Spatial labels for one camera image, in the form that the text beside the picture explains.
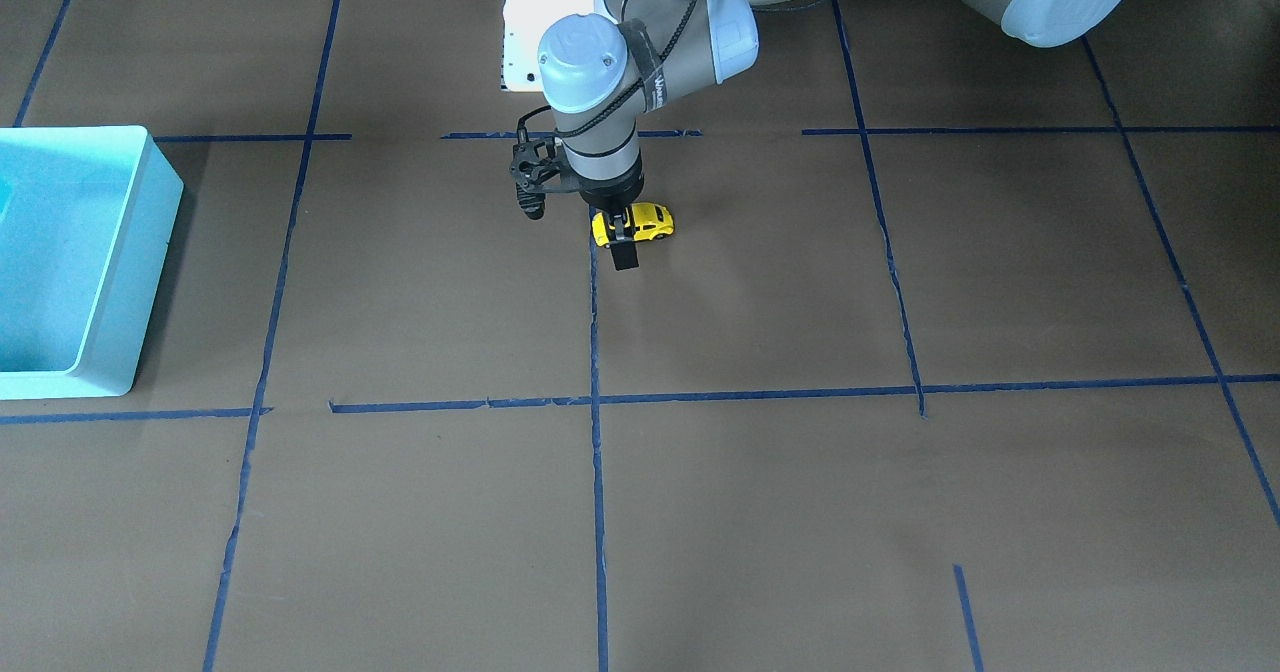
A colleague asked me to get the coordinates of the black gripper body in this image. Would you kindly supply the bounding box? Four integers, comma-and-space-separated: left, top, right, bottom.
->
581, 174, 643, 211

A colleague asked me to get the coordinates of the yellow beetle toy car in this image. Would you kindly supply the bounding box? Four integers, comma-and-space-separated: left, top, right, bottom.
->
591, 202, 676, 247

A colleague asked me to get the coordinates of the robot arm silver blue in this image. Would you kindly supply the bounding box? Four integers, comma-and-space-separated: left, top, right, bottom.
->
503, 0, 1123, 270

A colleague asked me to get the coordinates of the white pillar with base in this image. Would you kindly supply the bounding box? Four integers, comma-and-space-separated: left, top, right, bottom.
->
500, 0, 609, 93

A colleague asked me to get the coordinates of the light blue plastic bin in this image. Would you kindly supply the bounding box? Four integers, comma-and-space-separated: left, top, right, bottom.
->
1, 125, 184, 401

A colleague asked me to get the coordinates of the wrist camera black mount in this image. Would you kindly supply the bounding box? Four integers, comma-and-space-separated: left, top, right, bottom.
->
509, 128, 571, 220

